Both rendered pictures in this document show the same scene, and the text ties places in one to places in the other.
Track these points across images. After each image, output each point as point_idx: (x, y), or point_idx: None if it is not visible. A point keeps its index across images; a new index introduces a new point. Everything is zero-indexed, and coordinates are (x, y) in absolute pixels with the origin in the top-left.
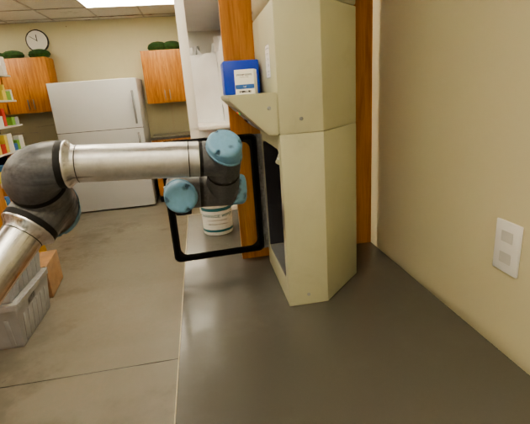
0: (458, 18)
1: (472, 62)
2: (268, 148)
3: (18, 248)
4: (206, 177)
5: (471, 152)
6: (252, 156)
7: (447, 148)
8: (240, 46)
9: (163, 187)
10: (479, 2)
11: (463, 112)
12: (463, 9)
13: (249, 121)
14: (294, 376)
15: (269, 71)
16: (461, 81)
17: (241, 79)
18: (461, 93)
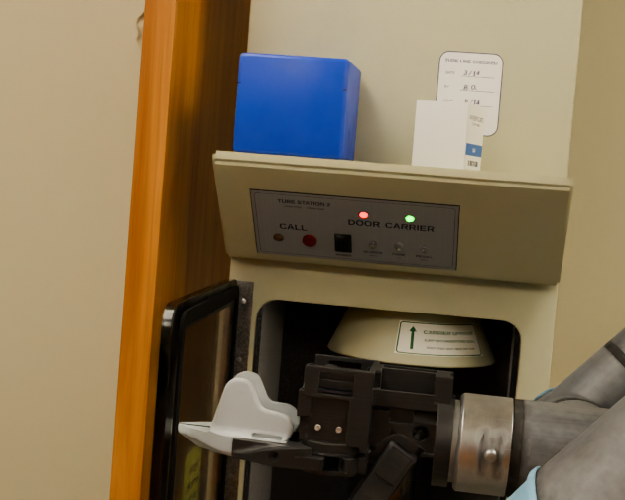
0: (584, 82)
1: (624, 165)
2: (264, 326)
3: None
4: (587, 399)
5: None
6: (233, 355)
7: (556, 315)
8: (190, 2)
9: (495, 451)
10: None
11: (603, 248)
12: (595, 71)
13: (424, 244)
14: None
15: (485, 121)
16: (594, 192)
17: (473, 130)
18: (595, 215)
